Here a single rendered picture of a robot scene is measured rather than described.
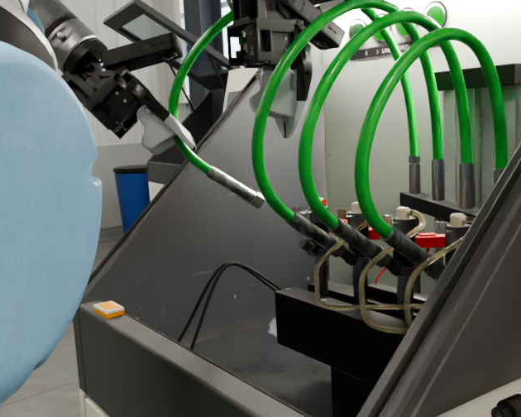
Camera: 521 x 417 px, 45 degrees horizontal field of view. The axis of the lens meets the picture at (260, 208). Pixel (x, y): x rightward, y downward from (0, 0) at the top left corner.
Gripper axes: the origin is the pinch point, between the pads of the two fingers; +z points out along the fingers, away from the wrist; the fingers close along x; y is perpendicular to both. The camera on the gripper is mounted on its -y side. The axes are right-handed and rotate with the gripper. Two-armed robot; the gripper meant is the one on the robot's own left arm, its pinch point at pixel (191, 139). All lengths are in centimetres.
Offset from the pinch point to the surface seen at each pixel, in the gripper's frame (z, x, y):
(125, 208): -136, -595, 76
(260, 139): 10.1, 18.7, -4.6
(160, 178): -79, -359, 19
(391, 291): 34.9, 5.7, -3.3
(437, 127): 24.8, 1.2, -25.2
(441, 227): 31.4, 21.7, -10.6
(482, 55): 22.0, 22.1, -27.7
